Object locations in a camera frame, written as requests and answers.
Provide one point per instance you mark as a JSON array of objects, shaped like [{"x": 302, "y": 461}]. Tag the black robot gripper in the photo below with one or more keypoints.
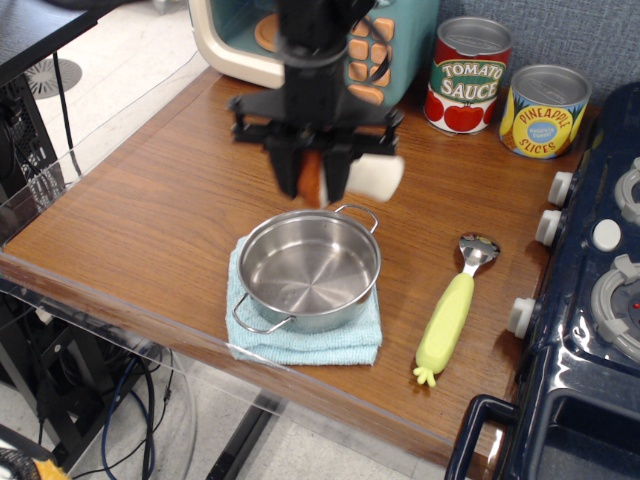
[{"x": 315, "y": 109}]

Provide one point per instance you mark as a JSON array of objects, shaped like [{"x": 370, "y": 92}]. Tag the plush brown white mushroom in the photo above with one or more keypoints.
[{"x": 374, "y": 176}]

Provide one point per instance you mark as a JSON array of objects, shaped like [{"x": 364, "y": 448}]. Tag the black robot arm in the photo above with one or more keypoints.
[{"x": 318, "y": 25}]

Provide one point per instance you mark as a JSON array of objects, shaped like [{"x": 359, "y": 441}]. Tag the stainless steel pot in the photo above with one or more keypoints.
[{"x": 308, "y": 271}]

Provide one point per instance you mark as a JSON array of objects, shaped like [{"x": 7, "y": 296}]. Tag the toy microwave oven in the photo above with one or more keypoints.
[{"x": 385, "y": 51}]

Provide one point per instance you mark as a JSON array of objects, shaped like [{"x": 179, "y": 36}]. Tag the tomato sauce can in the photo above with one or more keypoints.
[{"x": 469, "y": 64}]

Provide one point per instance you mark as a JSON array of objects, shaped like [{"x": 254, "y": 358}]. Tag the light blue folded cloth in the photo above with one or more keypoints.
[{"x": 355, "y": 343}]

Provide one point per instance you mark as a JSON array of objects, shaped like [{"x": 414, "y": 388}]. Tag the pineapple slices can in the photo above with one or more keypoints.
[{"x": 544, "y": 110}]

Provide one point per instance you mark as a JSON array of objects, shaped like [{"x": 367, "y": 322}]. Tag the black computer tower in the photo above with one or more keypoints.
[{"x": 26, "y": 148}]

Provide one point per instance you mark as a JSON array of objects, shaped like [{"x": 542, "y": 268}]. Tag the black table leg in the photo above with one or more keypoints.
[{"x": 242, "y": 442}]

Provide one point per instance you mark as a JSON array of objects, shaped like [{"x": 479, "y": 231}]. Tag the black desk at left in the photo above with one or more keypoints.
[{"x": 32, "y": 30}]

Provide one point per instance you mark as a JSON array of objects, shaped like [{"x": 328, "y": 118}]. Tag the clear acrylic table guard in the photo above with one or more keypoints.
[{"x": 142, "y": 239}]

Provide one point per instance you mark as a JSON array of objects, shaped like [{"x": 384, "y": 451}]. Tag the dark blue toy stove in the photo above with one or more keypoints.
[{"x": 576, "y": 411}]

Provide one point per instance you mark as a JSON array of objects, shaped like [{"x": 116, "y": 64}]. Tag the spoon with yellow-green handle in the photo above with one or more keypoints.
[{"x": 449, "y": 316}]

